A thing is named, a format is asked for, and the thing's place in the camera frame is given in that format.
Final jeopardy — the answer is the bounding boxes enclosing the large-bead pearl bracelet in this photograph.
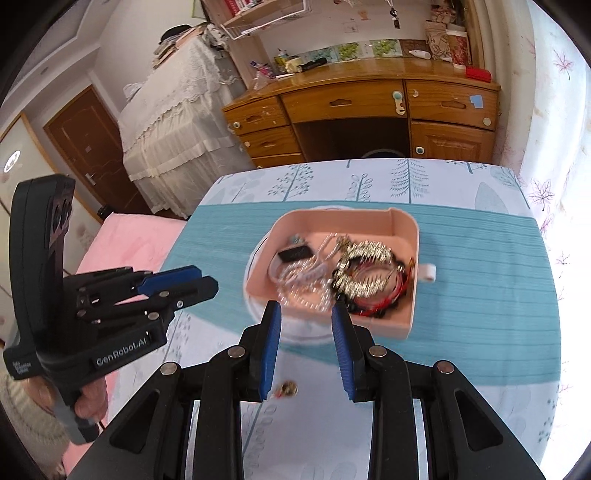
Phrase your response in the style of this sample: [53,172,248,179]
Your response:
[276,264,333,311]

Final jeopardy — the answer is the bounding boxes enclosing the wooden desk with drawers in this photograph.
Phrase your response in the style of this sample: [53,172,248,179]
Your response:
[222,58,502,169]

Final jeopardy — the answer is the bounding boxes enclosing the white leaf print curtain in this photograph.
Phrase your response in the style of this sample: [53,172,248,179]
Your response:
[475,0,591,370]

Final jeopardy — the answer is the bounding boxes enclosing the pink plastic box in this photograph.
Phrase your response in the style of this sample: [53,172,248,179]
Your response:
[243,208,437,341]

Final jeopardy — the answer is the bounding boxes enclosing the small bottles cluster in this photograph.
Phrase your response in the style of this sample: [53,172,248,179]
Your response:
[252,50,301,89]

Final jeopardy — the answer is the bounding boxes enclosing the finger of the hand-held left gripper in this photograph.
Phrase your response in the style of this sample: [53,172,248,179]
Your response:
[67,265,202,303]
[78,276,219,325]

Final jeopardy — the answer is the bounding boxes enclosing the person's left forearm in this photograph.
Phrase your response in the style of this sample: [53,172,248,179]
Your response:
[0,369,70,480]

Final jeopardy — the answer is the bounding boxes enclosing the green leaf pictures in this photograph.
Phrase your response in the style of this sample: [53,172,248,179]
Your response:
[332,39,400,61]

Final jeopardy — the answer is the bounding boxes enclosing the gold leaf hair comb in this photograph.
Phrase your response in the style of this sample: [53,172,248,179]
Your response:
[332,240,399,298]

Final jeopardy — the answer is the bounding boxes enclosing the black bead bracelet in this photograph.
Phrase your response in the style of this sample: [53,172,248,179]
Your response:
[339,258,419,320]

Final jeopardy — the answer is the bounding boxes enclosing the patterned paper bags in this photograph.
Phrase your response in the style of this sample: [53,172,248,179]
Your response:
[425,4,472,65]

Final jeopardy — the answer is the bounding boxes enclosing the lace covered furniture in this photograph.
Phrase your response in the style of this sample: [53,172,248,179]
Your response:
[115,32,257,219]

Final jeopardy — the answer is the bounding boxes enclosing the red patterned paper cup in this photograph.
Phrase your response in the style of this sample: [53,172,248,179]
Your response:
[445,30,472,66]

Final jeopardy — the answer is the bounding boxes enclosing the person's left hand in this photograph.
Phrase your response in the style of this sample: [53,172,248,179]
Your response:
[74,371,110,428]

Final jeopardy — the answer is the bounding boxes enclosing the dark round stool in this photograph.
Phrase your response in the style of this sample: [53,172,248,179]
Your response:
[360,148,408,160]

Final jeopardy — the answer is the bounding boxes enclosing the pile of books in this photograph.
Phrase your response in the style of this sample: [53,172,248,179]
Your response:
[150,23,222,70]

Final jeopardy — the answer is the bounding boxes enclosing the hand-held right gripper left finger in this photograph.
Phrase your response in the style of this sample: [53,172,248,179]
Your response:
[67,300,282,480]

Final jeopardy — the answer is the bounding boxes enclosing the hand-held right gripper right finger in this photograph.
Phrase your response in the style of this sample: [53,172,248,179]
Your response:
[331,302,546,480]

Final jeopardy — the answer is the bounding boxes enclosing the red string bracelet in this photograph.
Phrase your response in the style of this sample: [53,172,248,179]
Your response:
[346,258,414,318]

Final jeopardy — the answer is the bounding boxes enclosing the brown wooden door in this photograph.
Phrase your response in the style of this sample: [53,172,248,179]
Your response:
[44,85,153,215]

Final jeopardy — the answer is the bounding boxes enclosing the white wire shelf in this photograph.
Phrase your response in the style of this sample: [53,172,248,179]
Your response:
[217,0,310,40]

